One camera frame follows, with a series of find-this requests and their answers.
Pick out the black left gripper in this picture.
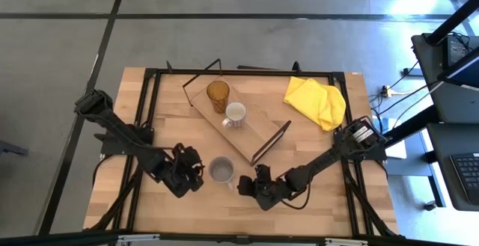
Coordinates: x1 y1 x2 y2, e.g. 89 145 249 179
160 143 205 199

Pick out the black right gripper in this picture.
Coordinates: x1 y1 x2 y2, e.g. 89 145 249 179
237 164 295 212

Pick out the pale grey embossed mug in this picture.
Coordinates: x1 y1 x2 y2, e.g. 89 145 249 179
208 156 237 191

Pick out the white mug red lattice pattern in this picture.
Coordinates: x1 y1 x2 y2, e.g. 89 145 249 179
221 102 248 129

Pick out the amber ribbed glass cup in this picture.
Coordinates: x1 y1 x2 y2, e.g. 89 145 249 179
206 80 231 115

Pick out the yellow cloth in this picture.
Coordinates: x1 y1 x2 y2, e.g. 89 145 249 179
282 76 347 133

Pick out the grey lower desk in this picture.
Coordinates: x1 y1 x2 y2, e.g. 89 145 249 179
426 122 479 212

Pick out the grey side desk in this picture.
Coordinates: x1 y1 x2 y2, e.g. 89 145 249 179
410 32 479 124

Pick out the black keyboard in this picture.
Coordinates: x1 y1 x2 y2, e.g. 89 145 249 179
450 152 479 206

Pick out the dark monitor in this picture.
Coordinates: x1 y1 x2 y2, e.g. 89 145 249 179
436 47 479 90

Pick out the black slanted support beam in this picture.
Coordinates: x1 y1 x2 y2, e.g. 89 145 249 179
426 0 479 46

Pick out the wooden shelf black metal frame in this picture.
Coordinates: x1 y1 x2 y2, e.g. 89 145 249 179
182 58 293 167

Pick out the black metal table frame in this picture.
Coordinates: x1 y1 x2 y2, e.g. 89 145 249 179
84 61 406 239

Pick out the black floor cable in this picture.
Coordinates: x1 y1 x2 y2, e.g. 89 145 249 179
370 61 442 117

